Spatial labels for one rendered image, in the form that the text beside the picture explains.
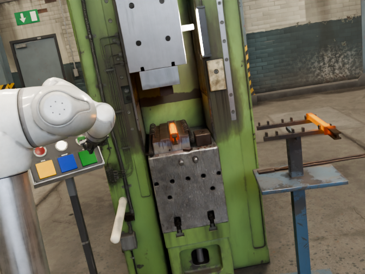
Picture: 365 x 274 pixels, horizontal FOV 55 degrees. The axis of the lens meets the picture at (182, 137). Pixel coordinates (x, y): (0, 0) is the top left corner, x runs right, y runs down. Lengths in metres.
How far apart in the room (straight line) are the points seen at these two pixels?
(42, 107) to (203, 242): 1.54
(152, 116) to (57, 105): 1.67
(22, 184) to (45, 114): 0.18
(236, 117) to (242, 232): 0.75
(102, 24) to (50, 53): 6.47
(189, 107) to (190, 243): 0.88
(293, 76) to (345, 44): 1.22
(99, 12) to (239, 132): 1.02
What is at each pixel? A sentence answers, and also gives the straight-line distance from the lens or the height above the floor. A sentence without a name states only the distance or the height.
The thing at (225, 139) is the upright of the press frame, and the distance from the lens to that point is 2.07.
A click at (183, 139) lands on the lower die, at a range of 1.89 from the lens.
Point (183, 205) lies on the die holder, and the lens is 1.96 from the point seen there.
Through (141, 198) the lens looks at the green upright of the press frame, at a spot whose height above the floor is 0.61.
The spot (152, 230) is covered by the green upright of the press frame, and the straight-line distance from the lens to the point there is 2.25.
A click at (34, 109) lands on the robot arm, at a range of 0.73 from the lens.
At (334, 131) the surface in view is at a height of 1.02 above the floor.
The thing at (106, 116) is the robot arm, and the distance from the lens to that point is 1.27.
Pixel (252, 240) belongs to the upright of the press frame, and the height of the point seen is 0.19.
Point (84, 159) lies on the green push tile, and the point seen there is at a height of 1.00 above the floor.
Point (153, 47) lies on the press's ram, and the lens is 1.83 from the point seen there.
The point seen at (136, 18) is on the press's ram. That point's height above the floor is 1.62.
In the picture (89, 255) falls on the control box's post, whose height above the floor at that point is 0.44.
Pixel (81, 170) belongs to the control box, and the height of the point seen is 0.96.
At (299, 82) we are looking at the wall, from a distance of 8.06.
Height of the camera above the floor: 1.46
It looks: 15 degrees down
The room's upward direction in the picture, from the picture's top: 9 degrees counter-clockwise
